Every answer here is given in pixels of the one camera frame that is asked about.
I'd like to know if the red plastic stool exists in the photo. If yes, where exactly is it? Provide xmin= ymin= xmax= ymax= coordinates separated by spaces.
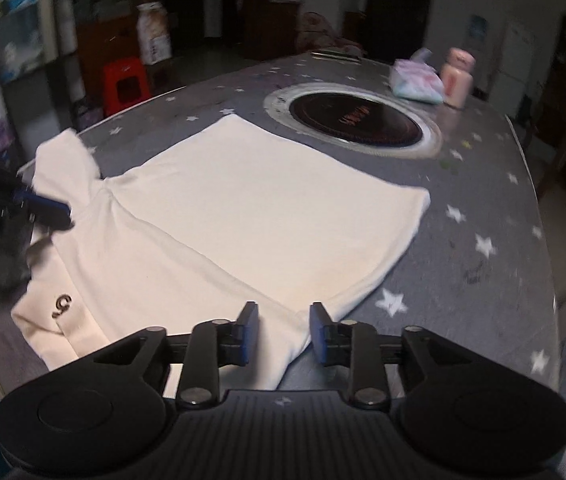
xmin=102 ymin=57 xmax=151 ymax=117

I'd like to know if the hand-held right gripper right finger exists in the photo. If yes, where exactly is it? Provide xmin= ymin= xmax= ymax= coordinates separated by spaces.
xmin=310 ymin=302 xmax=484 ymax=409

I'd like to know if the white pet food bag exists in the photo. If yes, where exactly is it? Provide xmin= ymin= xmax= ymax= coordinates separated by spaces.
xmin=136 ymin=2 xmax=172 ymax=66

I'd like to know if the white refrigerator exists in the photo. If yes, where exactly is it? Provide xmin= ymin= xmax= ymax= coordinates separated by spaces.
xmin=490 ymin=17 xmax=536 ymax=118

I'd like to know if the water dispenser with blue bottle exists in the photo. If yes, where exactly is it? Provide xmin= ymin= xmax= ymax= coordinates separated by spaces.
xmin=465 ymin=14 xmax=491 ymax=96

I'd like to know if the soft wet wipes pack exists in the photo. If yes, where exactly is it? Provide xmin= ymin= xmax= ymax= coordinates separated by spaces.
xmin=389 ymin=47 xmax=446 ymax=106

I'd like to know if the grey star-printed tablecloth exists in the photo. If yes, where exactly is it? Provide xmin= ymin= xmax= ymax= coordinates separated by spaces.
xmin=0 ymin=50 xmax=561 ymax=480

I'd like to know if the dark wooden door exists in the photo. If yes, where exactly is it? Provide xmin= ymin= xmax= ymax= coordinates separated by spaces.
xmin=363 ymin=0 xmax=436 ymax=43

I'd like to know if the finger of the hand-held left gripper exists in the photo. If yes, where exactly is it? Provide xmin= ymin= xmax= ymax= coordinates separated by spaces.
xmin=15 ymin=185 xmax=74 ymax=231

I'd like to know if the round black induction cooktop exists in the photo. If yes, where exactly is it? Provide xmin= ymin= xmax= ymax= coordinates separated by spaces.
xmin=263 ymin=82 xmax=444 ymax=158

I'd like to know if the cream short-sleeve shirt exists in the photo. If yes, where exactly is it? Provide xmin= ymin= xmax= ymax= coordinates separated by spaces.
xmin=10 ymin=114 xmax=431 ymax=391

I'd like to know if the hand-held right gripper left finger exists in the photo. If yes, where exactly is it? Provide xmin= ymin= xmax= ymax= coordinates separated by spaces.
xmin=82 ymin=301 xmax=260 ymax=409

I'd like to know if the pink insulated bottle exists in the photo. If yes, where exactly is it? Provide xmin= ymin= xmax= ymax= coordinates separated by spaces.
xmin=438 ymin=47 xmax=476 ymax=109

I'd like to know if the dark wooden shelf cabinet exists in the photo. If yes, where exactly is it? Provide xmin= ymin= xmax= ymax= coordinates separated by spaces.
xmin=235 ymin=0 xmax=314 ymax=61

